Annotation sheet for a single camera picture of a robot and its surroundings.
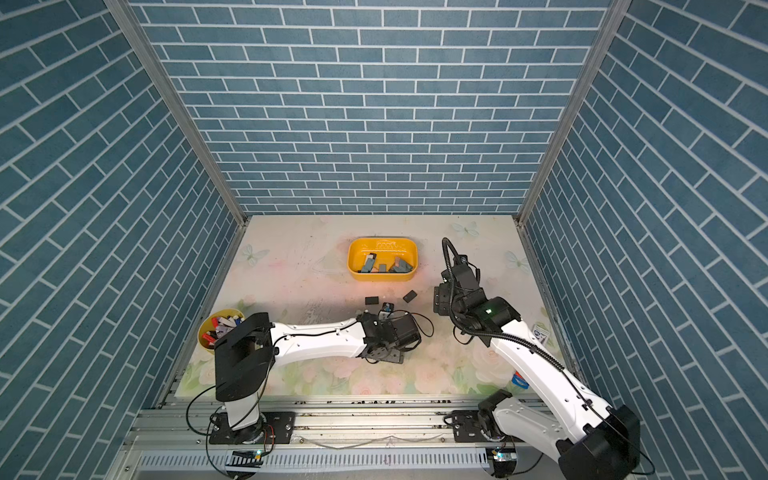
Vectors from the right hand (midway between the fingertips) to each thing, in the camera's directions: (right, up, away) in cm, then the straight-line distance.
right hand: (451, 295), depth 80 cm
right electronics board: (+12, -40, -6) cm, 43 cm away
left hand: (-15, -18, +3) cm, 24 cm away
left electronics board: (-52, -39, -8) cm, 65 cm away
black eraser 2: (-10, -4, +19) cm, 22 cm away
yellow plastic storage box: (-19, +11, +32) cm, 39 cm away
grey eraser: (-20, +6, +26) cm, 33 cm away
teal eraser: (-13, +6, +22) cm, 26 cm away
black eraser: (-23, -5, +17) cm, 29 cm away
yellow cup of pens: (-63, -8, -1) cm, 63 cm away
